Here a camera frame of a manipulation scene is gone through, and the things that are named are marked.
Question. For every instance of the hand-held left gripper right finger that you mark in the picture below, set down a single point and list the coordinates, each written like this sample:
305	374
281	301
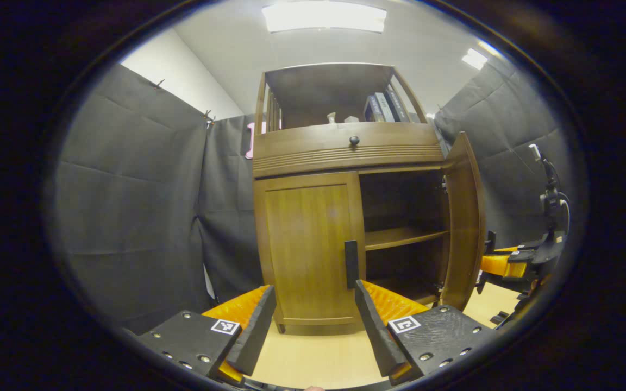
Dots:
375	336

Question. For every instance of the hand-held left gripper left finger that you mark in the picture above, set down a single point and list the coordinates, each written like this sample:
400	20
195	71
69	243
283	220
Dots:
253	331

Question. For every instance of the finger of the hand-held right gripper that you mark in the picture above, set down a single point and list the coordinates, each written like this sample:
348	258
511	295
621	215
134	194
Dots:
491	244
500	266

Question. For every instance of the wooden cabinet door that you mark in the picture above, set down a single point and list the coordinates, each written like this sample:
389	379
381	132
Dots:
307	250
462	217

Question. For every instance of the wooden double-door shoe cabinet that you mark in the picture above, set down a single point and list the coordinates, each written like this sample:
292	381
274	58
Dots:
340	146

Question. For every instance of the black backdrop cloth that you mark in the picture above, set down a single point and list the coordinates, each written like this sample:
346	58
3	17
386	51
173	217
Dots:
128	217

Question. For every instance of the pale grey book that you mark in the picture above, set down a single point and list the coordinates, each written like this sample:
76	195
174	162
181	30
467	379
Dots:
385	107

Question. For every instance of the blue-grey book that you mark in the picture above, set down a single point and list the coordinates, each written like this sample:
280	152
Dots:
373	109

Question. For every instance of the small ceiling light panel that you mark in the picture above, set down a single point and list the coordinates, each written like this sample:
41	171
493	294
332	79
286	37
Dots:
474	58

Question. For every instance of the small pump bottle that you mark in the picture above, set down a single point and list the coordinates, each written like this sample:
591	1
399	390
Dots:
331	119

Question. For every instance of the large ceiling light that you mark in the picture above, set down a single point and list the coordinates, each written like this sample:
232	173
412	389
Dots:
324	16

